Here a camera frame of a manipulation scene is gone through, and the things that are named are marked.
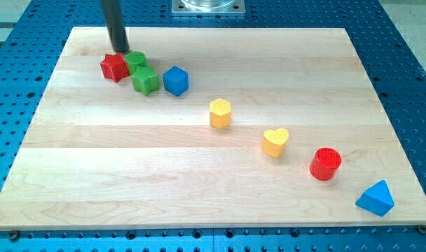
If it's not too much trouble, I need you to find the yellow hexagon block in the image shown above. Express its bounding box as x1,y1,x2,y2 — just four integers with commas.
209,98,231,129

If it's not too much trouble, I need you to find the yellow heart block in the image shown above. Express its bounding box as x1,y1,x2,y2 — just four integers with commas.
261,128,289,158

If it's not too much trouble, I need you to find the light wooden board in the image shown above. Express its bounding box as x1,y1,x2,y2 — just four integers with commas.
0,27,426,230

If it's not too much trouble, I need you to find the blue cube block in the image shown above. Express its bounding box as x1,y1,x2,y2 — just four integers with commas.
163,66,189,97

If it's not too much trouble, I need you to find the green star block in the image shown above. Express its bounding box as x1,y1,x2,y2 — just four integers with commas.
131,66,160,96

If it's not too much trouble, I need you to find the green cylinder block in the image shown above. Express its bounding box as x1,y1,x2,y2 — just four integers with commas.
125,51,146,75

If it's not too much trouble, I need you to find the red star block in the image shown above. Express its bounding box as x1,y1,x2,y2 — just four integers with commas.
100,53,130,83

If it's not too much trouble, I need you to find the red cylinder block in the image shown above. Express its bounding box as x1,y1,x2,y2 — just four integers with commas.
309,147,342,181

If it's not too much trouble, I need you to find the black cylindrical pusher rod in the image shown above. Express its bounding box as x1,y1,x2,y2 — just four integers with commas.
100,0,130,53

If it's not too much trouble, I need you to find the blue triangle block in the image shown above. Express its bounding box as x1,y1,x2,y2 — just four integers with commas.
355,180,395,217

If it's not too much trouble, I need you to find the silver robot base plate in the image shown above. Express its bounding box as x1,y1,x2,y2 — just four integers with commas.
171,0,246,16

